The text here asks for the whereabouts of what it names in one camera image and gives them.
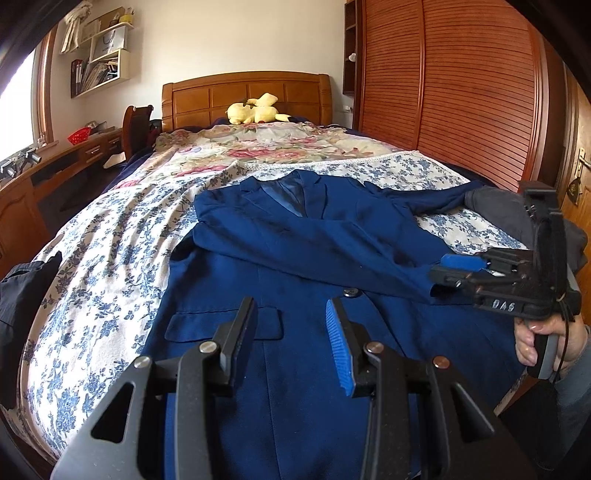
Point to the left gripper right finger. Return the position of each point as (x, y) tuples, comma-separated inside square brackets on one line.
[(419, 410)]

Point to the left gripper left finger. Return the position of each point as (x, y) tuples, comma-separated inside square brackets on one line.
[(123, 438)]

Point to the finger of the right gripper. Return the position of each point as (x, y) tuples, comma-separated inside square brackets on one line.
[(470, 263), (456, 278)]

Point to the navy blue suit jacket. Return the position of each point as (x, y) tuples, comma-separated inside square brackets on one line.
[(293, 244)]

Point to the person's right hand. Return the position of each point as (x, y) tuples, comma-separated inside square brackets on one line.
[(570, 337)]

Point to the grey folded garment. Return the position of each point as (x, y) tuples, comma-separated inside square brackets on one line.
[(506, 210)]

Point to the blue floral white bedsheet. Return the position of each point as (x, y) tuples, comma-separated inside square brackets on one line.
[(99, 308)]

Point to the wooden slatted wardrobe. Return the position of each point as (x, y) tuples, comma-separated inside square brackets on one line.
[(470, 83)]

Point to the black folded garment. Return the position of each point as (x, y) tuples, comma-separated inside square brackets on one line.
[(22, 291)]

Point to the long wooden desk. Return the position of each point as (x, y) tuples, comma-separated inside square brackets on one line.
[(23, 230)]

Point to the yellow plush toy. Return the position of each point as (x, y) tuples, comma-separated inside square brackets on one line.
[(260, 110)]

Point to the pink floral quilt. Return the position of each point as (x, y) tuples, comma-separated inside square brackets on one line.
[(202, 151)]

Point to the dark wooden chair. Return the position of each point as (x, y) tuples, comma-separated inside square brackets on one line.
[(135, 129)]

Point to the wooden headboard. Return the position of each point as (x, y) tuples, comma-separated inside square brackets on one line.
[(200, 101)]

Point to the bright window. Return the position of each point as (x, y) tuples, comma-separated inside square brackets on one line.
[(25, 102)]

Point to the brass door handle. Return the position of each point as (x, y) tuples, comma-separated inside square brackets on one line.
[(575, 187)]

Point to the white wall shelf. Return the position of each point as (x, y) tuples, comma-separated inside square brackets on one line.
[(104, 52)]

